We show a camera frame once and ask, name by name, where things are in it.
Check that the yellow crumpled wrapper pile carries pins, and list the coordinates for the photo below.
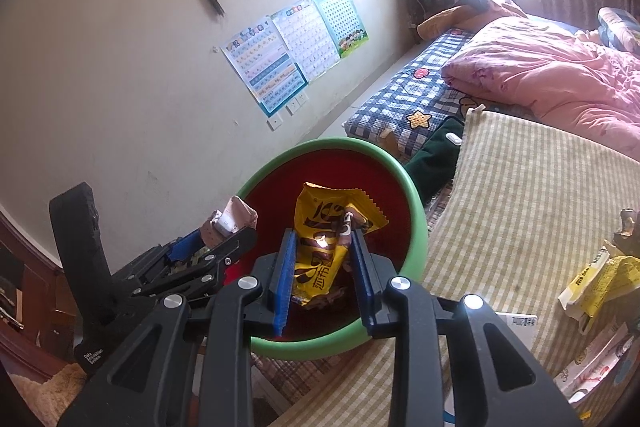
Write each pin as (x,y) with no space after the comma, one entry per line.
(612,273)

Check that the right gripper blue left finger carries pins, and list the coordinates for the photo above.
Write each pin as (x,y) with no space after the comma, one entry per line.
(282,281)

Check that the orange pillow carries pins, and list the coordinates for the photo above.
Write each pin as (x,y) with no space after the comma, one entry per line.
(463,17)

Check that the blue plaid bed sheet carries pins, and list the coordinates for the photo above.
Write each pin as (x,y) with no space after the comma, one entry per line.
(416,100)

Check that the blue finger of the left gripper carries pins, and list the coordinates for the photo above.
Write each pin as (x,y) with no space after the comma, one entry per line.
(185,247)

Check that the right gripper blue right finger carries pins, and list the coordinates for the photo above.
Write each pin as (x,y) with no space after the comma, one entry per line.
(360,260)

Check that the red bin with green rim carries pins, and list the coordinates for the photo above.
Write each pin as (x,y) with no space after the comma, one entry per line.
(336,163)

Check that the wall poster charts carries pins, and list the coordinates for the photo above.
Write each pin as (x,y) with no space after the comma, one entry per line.
(281,54)

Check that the folded plaid blanket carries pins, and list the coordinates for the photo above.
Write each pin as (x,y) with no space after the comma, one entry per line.
(618,29)

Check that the pink quilt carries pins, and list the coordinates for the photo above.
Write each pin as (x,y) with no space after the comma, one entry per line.
(566,82)

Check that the dark green cloth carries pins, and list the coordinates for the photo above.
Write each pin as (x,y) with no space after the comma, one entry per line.
(433,166)

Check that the yellow snack wrapper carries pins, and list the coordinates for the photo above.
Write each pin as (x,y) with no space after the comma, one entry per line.
(323,221)

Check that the pink paper carton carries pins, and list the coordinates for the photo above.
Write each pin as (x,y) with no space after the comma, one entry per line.
(222,224)

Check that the white blue milk carton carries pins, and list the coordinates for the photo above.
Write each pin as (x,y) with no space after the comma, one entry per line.
(522,325)

